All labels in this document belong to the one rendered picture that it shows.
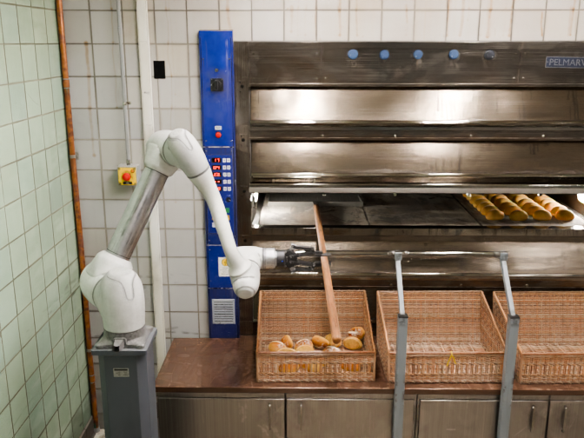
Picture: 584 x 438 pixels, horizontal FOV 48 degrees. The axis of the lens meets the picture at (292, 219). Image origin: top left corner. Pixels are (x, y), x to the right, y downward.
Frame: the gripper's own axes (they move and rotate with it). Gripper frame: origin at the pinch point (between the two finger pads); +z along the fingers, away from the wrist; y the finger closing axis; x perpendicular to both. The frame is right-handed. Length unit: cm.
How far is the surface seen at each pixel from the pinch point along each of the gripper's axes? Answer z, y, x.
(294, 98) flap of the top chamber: -13, -63, -56
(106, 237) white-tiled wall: -109, 8, -56
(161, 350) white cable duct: -84, 71, -53
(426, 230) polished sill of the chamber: 55, 3, -53
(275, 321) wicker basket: -22, 50, -46
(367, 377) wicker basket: 21, 60, -5
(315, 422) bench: -3, 80, 0
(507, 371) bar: 82, 50, 7
